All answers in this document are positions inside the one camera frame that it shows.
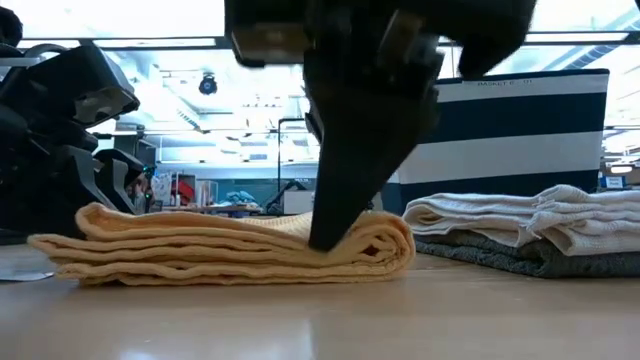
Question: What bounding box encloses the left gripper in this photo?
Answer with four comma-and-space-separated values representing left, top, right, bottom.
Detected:
0, 4, 146, 239

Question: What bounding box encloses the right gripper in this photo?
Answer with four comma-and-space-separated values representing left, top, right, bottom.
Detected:
224, 0, 539, 253

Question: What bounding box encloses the yellow towel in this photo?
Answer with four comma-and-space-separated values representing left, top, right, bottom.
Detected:
27, 202, 417, 288

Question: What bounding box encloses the white cloth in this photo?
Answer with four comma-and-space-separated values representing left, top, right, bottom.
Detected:
402, 183, 640, 257

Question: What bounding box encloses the grey kitchen towel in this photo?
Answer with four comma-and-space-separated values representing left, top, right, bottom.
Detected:
414, 230, 640, 279

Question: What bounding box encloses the white device blue display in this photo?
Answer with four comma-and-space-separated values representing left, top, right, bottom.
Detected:
283, 189, 316, 215

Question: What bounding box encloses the blue crumpled cloth pile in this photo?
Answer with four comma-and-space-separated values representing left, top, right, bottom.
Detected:
219, 189, 259, 207

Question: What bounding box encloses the navy white striped fabric bin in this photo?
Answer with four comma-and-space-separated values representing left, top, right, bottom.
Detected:
382, 68, 610, 216

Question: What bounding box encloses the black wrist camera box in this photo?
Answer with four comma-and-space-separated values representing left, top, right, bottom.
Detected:
24, 44, 141, 129

